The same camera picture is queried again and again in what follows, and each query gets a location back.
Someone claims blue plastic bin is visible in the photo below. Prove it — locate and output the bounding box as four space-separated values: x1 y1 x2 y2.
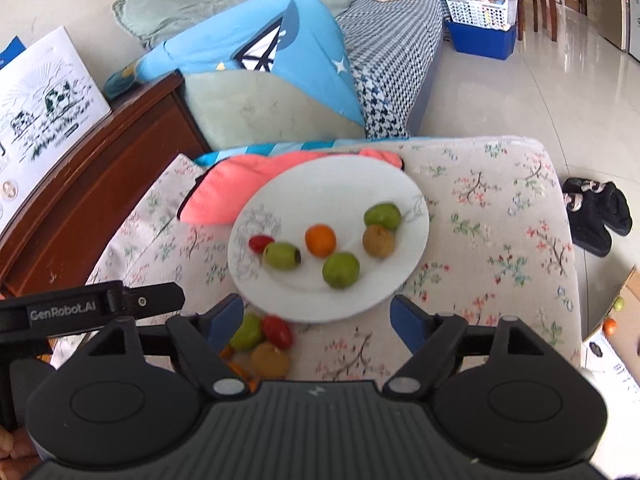
445 19 517 61

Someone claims pink towel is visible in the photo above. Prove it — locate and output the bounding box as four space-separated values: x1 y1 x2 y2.
177 147 405 226

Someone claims brown kiwi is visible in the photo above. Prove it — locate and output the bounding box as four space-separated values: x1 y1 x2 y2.
250 342 291 378
362 225 397 259

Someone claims open cardboard box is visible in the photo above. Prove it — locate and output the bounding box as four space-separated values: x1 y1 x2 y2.
582 266 640 361

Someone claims white printed carton box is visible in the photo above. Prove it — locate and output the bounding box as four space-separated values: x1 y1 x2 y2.
0 25 113 233

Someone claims person's left hand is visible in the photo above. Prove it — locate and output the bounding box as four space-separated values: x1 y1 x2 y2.
0 425 38 462

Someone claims pale green quilt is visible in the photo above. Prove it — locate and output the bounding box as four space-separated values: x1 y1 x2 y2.
111 0 441 51

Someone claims checked sofa cover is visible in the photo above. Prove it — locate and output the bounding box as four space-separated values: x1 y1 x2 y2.
335 0 451 138

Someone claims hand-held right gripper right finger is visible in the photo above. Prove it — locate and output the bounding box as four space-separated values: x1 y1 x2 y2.
382 294 576 396

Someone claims cyan checked sheet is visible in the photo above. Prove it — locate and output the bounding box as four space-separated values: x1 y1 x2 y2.
192 137 371 168

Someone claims white plastic basket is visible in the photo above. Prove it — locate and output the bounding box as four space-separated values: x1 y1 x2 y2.
440 0 521 30

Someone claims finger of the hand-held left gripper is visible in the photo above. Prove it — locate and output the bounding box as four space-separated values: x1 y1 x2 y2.
121 281 185 320

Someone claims grey fridge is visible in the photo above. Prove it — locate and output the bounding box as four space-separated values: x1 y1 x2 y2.
585 0 633 51

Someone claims black slipper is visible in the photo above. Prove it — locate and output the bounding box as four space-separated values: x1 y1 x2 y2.
562 176 633 237
561 187 613 257

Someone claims white patterned plate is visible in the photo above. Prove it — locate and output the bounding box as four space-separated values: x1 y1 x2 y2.
227 154 431 324

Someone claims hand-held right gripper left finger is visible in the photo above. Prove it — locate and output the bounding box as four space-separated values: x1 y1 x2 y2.
65 292 249 397

